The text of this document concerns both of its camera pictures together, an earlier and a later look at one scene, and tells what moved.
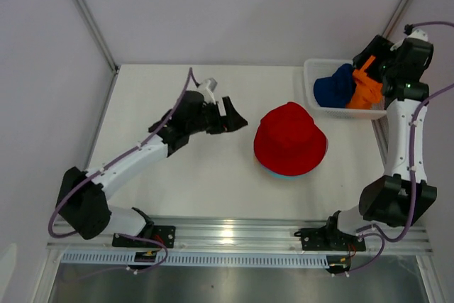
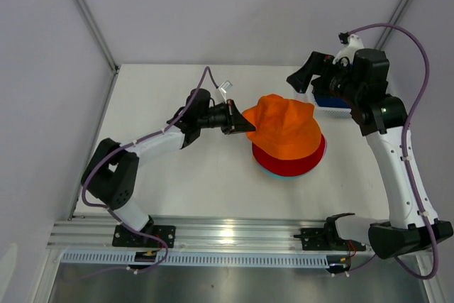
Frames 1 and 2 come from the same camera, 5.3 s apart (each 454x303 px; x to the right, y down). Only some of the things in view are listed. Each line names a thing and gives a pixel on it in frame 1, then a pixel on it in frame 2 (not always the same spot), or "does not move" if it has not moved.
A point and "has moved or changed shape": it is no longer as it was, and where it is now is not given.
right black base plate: [327, 238] does not move
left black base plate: [165, 235] does not move
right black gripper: [380, 48] -> [318, 64]
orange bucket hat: [367, 91] has moved or changed shape
